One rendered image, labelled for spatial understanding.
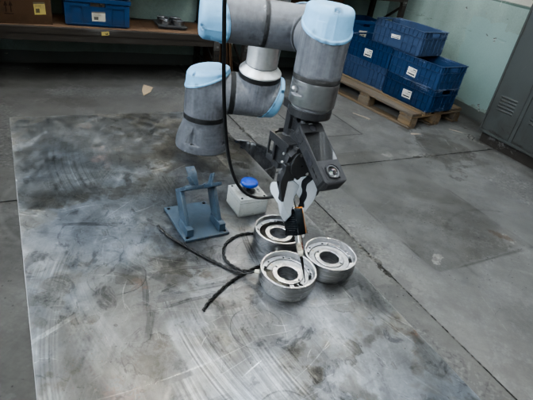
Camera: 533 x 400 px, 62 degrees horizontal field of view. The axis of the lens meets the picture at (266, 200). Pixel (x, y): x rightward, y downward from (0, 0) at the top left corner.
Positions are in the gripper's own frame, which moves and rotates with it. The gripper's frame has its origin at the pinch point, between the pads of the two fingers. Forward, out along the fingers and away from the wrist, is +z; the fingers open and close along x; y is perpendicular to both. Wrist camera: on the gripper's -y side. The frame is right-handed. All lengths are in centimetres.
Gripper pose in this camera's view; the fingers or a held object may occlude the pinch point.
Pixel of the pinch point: (294, 215)
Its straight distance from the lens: 81.1
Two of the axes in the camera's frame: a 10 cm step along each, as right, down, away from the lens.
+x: -8.5, 1.5, -5.0
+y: -5.0, -5.1, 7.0
